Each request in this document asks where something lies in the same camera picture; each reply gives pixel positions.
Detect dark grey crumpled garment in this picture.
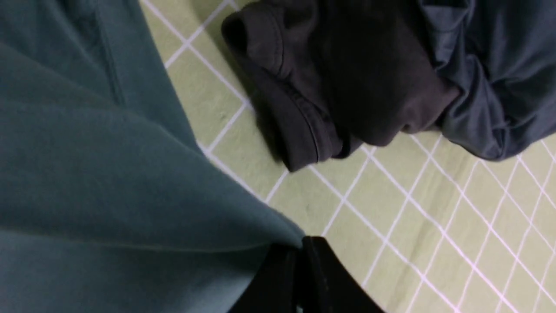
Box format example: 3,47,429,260
221,0,460,172

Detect green checkered tablecloth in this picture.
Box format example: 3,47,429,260
140,0,556,313

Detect dark teal crumpled garment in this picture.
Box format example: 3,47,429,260
418,0,556,162

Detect green long-sleeved shirt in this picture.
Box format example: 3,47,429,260
0,0,304,313

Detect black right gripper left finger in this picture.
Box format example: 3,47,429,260
230,244,298,313

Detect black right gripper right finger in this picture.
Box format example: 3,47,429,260
298,236,383,313

